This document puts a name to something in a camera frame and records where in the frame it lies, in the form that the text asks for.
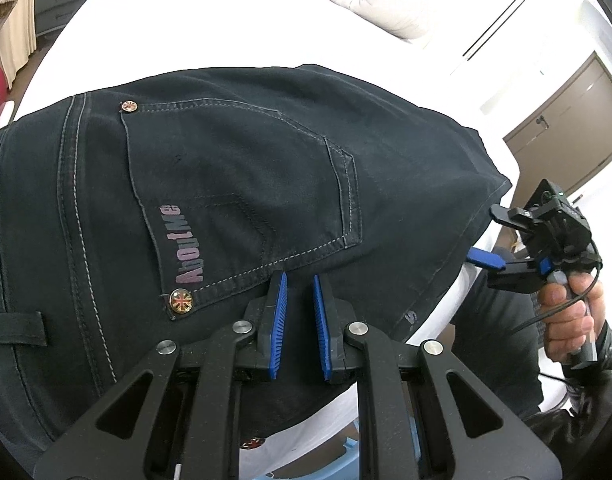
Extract beige curtain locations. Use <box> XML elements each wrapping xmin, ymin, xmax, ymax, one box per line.
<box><xmin>0</xmin><ymin>0</ymin><xmax>51</xmax><ymax>92</ymax></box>

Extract person's right hand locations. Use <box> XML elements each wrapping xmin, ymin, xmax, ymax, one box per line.
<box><xmin>539</xmin><ymin>272</ymin><xmax>607</xmax><ymax>361</ymax></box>

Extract dark navy denim pants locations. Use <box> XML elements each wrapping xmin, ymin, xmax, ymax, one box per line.
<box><xmin>0</xmin><ymin>63</ymin><xmax>512</xmax><ymax>466</ymax></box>

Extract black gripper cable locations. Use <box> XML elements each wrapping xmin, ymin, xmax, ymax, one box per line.
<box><xmin>510</xmin><ymin>240</ymin><xmax>604</xmax><ymax>335</ymax></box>

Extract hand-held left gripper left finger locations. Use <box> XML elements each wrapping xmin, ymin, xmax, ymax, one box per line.
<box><xmin>49</xmin><ymin>270</ymin><xmax>289</xmax><ymax>480</ymax></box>

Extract person's dark trouser leg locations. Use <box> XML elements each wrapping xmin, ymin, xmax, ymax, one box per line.
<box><xmin>452</xmin><ymin>271</ymin><xmax>545</xmax><ymax>422</ymax></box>

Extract brown wardrobe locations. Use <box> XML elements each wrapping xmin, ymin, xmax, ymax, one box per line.
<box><xmin>502</xmin><ymin>51</ymin><xmax>612</xmax><ymax>197</ymax></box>

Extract white bed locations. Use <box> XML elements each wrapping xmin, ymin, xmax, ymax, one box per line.
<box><xmin>11</xmin><ymin>0</ymin><xmax>539</xmax><ymax>480</ymax></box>

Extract person's right forearm black sleeve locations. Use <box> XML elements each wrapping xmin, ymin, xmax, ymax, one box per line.
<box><xmin>523</xmin><ymin>320</ymin><xmax>612</xmax><ymax>466</ymax></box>

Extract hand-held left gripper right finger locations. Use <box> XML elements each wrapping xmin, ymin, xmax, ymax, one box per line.
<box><xmin>312</xmin><ymin>273</ymin><xmax>561</xmax><ymax>480</ymax></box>

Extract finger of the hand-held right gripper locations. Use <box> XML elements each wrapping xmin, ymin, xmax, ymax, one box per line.
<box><xmin>466</xmin><ymin>247</ymin><xmax>547</xmax><ymax>294</ymax></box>
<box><xmin>489</xmin><ymin>203</ymin><xmax>536</xmax><ymax>234</ymax></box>

